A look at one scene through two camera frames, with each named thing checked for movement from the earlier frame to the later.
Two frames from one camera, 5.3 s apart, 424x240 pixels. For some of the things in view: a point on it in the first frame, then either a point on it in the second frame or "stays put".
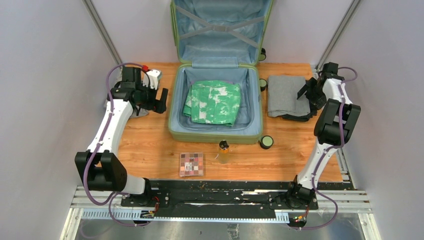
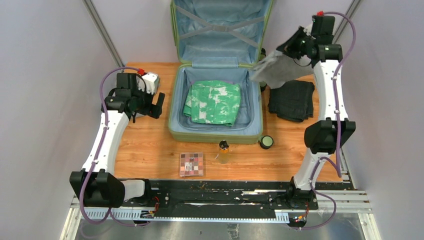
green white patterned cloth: x=213 y=101 stays put
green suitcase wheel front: x=266 y=142 stays put
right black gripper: x=318 y=103 → x=287 y=47
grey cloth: x=282 y=94 → x=277 y=68
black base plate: x=212 y=200 stays put
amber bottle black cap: x=223 y=151 stays put
